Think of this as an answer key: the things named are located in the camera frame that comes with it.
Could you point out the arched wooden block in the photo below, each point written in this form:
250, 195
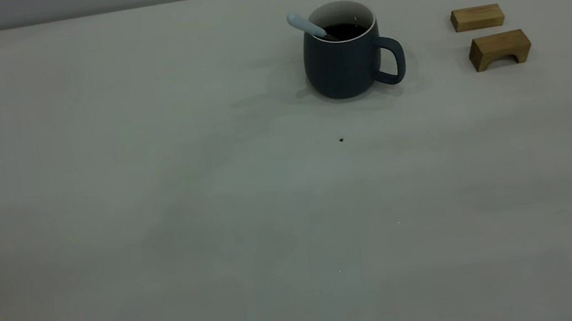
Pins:
496, 44

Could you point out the dark grey ceramic mug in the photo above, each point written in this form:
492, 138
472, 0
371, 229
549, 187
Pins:
343, 71

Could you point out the dark coffee liquid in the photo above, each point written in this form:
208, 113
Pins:
352, 31

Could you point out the flat rectangular wooden block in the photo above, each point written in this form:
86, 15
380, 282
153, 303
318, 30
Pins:
476, 18

